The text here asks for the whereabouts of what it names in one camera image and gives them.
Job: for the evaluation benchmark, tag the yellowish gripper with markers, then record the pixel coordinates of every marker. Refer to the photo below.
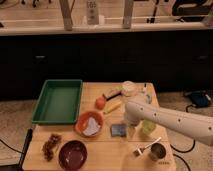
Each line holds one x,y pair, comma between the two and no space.
131,130

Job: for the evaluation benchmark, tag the blue sponge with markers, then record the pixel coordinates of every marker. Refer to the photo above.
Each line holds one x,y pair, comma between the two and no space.
118,130

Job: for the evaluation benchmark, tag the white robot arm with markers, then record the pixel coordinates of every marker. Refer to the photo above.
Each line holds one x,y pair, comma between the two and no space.
195,126

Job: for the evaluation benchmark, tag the green plastic tray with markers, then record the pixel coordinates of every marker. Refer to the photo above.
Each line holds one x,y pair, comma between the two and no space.
58,102

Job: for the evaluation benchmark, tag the light green cup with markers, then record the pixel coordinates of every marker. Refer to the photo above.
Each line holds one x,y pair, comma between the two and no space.
148,127

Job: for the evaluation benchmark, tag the metal cup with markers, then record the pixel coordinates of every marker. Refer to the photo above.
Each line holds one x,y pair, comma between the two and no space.
157,152

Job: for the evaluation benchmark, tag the white cloth in bowl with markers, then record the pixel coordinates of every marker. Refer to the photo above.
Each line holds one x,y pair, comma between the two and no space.
92,128

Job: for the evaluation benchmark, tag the brown and black brush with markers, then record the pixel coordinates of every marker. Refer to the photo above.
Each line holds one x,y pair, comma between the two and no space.
111,93

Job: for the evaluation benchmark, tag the orange toy fruit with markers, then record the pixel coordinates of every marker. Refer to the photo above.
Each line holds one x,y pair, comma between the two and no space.
100,103

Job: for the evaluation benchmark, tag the white cup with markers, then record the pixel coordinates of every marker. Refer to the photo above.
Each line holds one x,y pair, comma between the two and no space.
128,88

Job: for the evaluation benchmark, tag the orange bowl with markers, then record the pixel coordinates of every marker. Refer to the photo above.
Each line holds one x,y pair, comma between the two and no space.
82,122

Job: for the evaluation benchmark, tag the dark red bowl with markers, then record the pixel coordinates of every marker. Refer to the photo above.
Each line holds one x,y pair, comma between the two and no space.
72,155

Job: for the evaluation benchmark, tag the blue box on floor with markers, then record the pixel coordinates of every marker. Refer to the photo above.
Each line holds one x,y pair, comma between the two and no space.
200,99

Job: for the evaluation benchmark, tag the bunch of brown grapes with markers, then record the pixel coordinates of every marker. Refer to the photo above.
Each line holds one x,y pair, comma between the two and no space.
49,145

